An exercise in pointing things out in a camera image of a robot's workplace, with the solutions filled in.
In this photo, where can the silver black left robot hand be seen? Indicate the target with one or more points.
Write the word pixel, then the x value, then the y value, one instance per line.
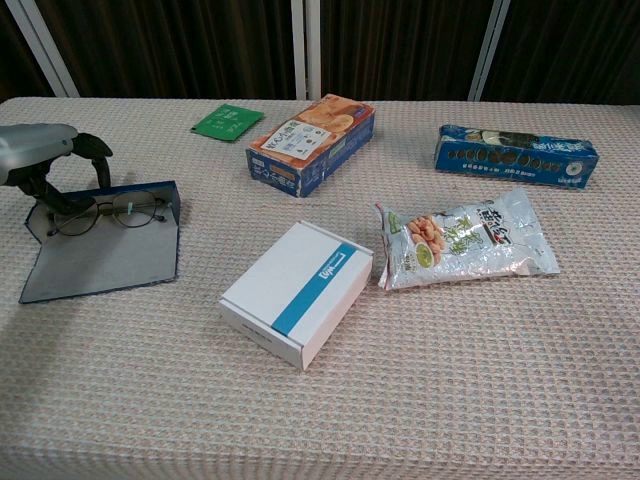
pixel 30 145

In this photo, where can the thin-framed eyeglasses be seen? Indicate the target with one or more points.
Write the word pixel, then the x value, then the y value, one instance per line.
pixel 135 210

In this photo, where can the blue glasses case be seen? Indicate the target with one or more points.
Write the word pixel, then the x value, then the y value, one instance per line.
pixel 100 260

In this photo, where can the green flat packet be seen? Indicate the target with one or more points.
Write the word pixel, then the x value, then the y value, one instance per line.
pixel 227 122

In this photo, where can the orange and blue cracker box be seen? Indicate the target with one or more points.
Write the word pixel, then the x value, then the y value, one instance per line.
pixel 310 145

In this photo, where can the pink waffle tablecloth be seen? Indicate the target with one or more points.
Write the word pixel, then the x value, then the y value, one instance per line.
pixel 150 400

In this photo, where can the white box with blue stripe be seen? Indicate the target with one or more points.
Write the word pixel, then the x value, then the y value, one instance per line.
pixel 295 285

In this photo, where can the dark brown curtain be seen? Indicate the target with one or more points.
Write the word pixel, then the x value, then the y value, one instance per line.
pixel 400 50

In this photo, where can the silver peanut snack bag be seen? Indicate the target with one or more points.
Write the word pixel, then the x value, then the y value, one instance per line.
pixel 450 245

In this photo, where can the blue cookie package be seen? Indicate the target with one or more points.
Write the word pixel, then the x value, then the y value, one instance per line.
pixel 515 160

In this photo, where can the slanted white frame post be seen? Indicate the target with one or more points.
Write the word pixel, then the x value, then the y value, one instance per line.
pixel 44 50
pixel 487 50

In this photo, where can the upright white frame post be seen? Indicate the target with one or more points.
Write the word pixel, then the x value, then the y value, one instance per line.
pixel 313 50
pixel 298 50

